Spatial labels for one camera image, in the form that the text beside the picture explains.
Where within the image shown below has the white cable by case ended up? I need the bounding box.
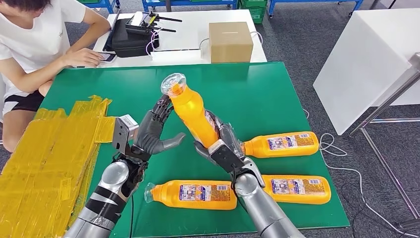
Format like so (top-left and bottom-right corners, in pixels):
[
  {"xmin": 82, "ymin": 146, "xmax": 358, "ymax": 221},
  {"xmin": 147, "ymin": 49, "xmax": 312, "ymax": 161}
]
[{"xmin": 146, "ymin": 28, "xmax": 161, "ymax": 56}]

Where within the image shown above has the blue metal rack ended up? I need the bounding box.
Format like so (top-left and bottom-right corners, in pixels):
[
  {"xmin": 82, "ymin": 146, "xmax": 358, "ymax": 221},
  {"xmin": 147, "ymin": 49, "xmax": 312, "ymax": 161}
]
[
  {"xmin": 142, "ymin": 0, "xmax": 239, "ymax": 12},
  {"xmin": 78, "ymin": 0, "xmax": 121, "ymax": 14},
  {"xmin": 268, "ymin": 0, "xmax": 364, "ymax": 18}
]

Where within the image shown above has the white floor cable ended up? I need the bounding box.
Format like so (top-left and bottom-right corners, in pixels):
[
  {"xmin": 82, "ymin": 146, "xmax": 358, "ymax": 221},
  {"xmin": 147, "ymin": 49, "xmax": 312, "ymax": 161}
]
[{"xmin": 302, "ymin": 108, "xmax": 420, "ymax": 238}]

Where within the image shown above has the smartphone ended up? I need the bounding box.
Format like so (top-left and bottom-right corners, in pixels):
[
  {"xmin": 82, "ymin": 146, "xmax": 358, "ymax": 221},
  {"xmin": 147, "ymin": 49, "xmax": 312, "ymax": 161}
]
[{"xmin": 98, "ymin": 52, "xmax": 117, "ymax": 63}]

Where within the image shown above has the orange detergent bottle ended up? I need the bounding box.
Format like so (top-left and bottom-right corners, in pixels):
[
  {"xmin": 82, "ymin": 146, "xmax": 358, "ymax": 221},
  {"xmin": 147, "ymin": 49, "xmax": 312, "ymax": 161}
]
[
  {"xmin": 242, "ymin": 131, "xmax": 319, "ymax": 159},
  {"xmin": 160, "ymin": 72, "xmax": 220, "ymax": 149},
  {"xmin": 144, "ymin": 179, "xmax": 238, "ymax": 211},
  {"xmin": 262, "ymin": 175, "xmax": 332, "ymax": 205}
]

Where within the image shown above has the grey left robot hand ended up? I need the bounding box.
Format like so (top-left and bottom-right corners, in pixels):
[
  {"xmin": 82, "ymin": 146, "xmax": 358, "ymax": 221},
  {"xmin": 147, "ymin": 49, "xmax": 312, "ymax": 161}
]
[{"xmin": 133, "ymin": 95, "xmax": 187, "ymax": 162}]

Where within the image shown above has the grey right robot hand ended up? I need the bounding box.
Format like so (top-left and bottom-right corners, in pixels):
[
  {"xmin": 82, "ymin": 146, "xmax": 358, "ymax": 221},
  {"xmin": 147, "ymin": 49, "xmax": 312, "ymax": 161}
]
[{"xmin": 193, "ymin": 110, "xmax": 246, "ymax": 162}]

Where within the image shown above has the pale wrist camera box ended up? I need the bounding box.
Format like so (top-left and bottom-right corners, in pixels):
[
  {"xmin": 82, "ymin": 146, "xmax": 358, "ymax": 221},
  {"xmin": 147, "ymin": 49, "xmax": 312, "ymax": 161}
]
[
  {"xmin": 112, "ymin": 115, "xmax": 140, "ymax": 153},
  {"xmin": 208, "ymin": 139, "xmax": 245, "ymax": 174}
]

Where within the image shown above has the brown cardboard box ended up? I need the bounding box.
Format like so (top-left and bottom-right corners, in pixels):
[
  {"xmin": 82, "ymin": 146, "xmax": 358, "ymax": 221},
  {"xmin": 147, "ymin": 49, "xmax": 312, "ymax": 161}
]
[{"xmin": 209, "ymin": 22, "xmax": 254, "ymax": 64}]

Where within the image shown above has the yellow taped cardboard sheet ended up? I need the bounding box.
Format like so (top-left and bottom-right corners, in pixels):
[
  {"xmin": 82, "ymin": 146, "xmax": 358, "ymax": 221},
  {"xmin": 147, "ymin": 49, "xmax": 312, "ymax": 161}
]
[{"xmin": 0, "ymin": 95, "xmax": 129, "ymax": 238}]

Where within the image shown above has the person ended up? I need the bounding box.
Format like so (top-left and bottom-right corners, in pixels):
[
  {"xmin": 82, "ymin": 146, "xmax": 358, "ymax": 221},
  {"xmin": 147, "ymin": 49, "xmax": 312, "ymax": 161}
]
[{"xmin": 0, "ymin": 0, "xmax": 112, "ymax": 153}]

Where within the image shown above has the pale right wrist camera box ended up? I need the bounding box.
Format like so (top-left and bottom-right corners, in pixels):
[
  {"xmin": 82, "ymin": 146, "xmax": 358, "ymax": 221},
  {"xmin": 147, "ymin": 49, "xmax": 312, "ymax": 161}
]
[{"xmin": 208, "ymin": 139, "xmax": 245, "ymax": 174}]

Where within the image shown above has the black remote controller with antennas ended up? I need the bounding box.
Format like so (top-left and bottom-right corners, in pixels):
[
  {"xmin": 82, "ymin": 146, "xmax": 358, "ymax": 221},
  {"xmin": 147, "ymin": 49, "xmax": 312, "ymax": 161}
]
[{"xmin": 125, "ymin": 11, "xmax": 183, "ymax": 36}]

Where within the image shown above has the grey metal table frame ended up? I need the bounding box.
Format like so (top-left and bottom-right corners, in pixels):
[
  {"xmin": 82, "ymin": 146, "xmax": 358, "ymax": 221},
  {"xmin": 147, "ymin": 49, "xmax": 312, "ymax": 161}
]
[{"xmin": 349, "ymin": 52, "xmax": 420, "ymax": 231}]

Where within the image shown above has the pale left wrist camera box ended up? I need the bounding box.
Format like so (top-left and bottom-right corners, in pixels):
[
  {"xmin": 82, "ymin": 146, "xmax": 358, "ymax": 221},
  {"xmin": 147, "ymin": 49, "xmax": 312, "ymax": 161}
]
[{"xmin": 112, "ymin": 115, "xmax": 140, "ymax": 153}]

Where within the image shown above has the black carrying case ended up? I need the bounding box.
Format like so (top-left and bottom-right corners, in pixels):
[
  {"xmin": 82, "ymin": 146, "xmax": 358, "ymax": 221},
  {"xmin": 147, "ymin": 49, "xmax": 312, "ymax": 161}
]
[{"xmin": 103, "ymin": 18, "xmax": 160, "ymax": 59}]

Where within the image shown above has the green plastic crate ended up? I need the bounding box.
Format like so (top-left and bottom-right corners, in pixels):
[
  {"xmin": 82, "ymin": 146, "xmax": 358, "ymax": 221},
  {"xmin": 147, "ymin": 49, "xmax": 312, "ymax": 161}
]
[{"xmin": 239, "ymin": 0, "xmax": 268, "ymax": 24}]

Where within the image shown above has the large white table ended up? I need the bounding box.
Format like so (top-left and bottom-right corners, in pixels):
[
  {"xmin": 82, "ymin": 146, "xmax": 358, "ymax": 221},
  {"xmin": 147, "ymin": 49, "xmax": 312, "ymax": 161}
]
[{"xmin": 313, "ymin": 7, "xmax": 420, "ymax": 136}]

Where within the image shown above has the green table board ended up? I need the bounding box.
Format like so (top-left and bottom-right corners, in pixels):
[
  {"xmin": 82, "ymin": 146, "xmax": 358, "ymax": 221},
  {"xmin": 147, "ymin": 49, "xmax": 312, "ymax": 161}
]
[{"xmin": 40, "ymin": 61, "xmax": 351, "ymax": 238}]

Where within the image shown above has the person's right hand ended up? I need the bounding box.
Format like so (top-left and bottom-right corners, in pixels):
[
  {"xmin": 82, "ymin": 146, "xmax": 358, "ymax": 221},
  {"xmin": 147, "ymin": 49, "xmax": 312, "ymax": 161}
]
[{"xmin": 62, "ymin": 48, "xmax": 105, "ymax": 68}]

